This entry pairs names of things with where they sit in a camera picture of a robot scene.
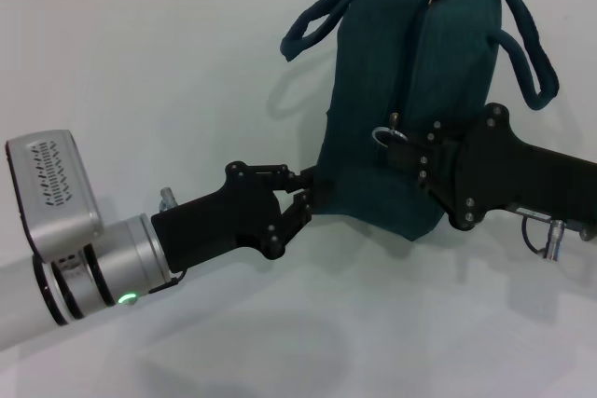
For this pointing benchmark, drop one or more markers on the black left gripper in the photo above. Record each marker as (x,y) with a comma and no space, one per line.
(219,225)

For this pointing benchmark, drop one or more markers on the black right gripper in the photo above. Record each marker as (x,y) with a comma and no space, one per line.
(522,179)

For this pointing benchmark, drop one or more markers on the dark teal fabric bag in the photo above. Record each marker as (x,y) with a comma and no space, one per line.
(410,90)

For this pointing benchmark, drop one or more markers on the silver port plug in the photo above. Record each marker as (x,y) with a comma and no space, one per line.
(167,197)
(555,239)

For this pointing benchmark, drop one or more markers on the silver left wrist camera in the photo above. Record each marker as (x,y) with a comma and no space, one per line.
(51,193)

